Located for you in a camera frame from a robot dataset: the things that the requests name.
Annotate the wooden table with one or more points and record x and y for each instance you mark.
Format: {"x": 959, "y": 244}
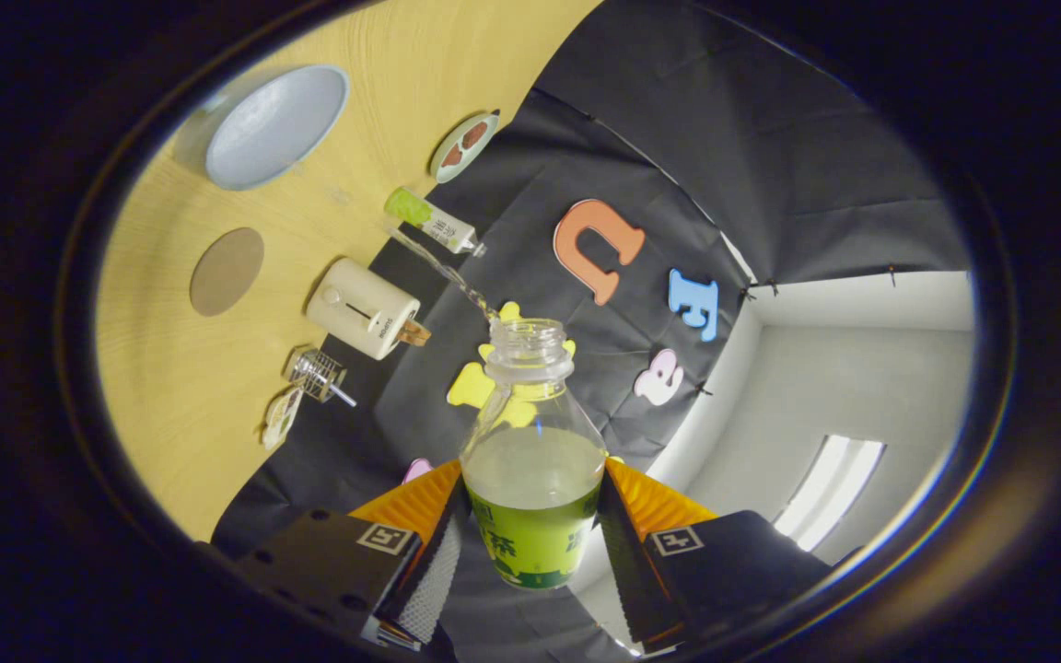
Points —
{"x": 171, "y": 396}

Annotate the round brown coaster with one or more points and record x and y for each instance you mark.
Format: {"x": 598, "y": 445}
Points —
{"x": 227, "y": 272}

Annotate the ceiling light panel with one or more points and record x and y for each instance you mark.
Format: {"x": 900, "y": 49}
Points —
{"x": 830, "y": 488}

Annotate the pale green plate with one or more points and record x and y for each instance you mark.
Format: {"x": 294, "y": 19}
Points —
{"x": 436, "y": 173}

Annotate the white toaster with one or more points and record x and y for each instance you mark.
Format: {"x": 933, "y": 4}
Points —
{"x": 355, "y": 308}

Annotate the white divided snack tray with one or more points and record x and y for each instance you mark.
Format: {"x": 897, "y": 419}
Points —
{"x": 280, "y": 422}

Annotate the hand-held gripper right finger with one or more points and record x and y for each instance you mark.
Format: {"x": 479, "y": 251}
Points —
{"x": 627, "y": 571}

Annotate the pale drinking straw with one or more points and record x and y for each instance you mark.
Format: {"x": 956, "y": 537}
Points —
{"x": 344, "y": 399}

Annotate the brown bread slice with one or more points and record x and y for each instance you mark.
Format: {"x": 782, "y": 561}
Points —
{"x": 413, "y": 332}

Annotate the brown food piece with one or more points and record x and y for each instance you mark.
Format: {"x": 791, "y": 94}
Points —
{"x": 475, "y": 135}
{"x": 452, "y": 155}

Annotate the clear juice bottle green label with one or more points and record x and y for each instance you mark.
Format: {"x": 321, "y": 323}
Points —
{"x": 535, "y": 543}

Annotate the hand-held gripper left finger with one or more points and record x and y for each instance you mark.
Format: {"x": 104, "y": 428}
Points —
{"x": 438, "y": 571}

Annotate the tall slim green drink bottle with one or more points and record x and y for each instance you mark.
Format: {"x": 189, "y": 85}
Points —
{"x": 429, "y": 219}

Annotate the white cup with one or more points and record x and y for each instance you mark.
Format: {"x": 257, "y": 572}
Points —
{"x": 277, "y": 124}

